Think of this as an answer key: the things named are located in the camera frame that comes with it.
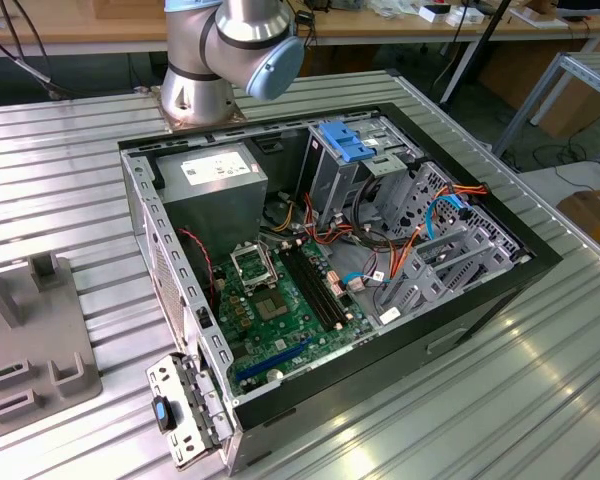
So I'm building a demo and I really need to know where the blue data wire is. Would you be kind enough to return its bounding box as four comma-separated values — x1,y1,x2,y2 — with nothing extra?
426,193,469,242

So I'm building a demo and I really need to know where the orange yellow disk power wire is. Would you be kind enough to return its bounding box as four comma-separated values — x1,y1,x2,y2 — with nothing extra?
387,182,489,281

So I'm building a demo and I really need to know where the grey metal disk bay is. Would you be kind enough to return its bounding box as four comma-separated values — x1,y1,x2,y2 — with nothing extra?
374,234,529,326

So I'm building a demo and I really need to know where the black RAM slot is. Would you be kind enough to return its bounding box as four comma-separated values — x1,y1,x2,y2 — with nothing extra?
284,246,343,329
296,244,355,326
278,246,337,329
290,245,349,327

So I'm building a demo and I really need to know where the CPU socket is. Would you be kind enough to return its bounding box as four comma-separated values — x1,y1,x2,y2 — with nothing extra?
228,242,277,297

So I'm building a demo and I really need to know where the grey metal drive cage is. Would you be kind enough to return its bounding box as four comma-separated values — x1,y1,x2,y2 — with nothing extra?
299,119,421,236

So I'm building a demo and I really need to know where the metal socket cover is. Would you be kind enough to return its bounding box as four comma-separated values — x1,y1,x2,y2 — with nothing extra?
229,243,276,294

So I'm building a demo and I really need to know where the dark chipset heat sink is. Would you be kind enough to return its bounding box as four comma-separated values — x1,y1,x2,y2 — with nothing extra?
253,291,289,322

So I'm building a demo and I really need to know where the silver power supply unit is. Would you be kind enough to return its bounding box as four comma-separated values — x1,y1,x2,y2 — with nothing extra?
154,144,269,251

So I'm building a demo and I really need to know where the green motherboard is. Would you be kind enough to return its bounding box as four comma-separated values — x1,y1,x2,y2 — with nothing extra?
212,237,381,401

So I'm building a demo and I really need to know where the black case fan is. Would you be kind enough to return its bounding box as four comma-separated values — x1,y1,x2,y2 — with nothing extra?
177,227,216,306

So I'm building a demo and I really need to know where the blue plastic drive latch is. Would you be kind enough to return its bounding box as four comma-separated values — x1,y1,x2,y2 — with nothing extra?
318,121,381,165

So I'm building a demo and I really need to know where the blue expansion slot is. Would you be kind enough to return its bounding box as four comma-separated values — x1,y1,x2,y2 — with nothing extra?
234,339,312,382

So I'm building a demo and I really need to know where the perforated metal drive cage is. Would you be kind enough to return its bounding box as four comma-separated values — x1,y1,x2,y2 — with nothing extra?
379,159,531,261

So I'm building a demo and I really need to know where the black open PC case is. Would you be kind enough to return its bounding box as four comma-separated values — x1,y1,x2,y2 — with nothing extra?
117,102,564,474

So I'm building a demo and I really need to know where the black latch with blue button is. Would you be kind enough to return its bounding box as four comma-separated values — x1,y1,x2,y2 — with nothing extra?
151,394,175,434

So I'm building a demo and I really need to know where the large brown cardboard box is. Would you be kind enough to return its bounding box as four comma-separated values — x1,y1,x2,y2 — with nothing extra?
477,42,600,139

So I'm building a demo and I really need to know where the grey parts rack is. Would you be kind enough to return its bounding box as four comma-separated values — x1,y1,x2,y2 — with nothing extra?
0,232,104,444

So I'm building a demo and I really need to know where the wooden desk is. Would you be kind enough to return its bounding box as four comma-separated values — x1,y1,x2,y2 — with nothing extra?
0,0,600,59

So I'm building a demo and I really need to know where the small cardboard box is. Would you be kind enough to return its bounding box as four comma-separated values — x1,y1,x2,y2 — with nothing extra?
556,187,600,261

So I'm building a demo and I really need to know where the power supply wire bundle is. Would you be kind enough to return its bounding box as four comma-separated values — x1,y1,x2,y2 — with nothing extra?
259,189,361,247

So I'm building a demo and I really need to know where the red black twisted wire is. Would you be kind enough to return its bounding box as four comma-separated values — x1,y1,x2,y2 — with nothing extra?
177,227,216,297

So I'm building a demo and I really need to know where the brown square base plate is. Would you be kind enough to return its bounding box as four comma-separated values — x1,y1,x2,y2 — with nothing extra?
149,87,249,134

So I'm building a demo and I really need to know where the hinged metal slot bracket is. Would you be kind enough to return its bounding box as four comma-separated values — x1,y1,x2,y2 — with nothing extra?
146,349,241,471

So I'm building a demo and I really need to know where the grey metal frame table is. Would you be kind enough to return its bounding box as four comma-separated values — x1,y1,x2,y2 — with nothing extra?
492,49,600,161

